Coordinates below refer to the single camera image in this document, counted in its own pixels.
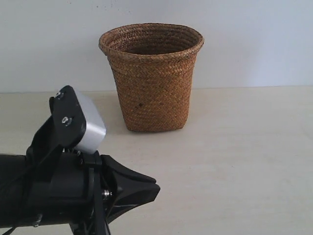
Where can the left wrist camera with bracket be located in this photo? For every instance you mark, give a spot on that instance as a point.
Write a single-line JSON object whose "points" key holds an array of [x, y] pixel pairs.
{"points": [[74, 123]]}

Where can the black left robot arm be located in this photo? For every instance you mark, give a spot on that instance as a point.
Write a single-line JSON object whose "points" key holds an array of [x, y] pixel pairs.
{"points": [[13, 173]]}

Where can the brown woven wicker basket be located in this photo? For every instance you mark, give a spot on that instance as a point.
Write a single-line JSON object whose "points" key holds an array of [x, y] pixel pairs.
{"points": [[152, 65]]}

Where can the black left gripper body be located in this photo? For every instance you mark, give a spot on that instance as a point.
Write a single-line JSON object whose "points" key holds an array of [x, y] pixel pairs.
{"points": [[68, 187]]}

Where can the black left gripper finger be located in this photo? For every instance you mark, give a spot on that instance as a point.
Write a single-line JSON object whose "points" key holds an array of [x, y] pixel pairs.
{"points": [[116, 175], [128, 197]]}

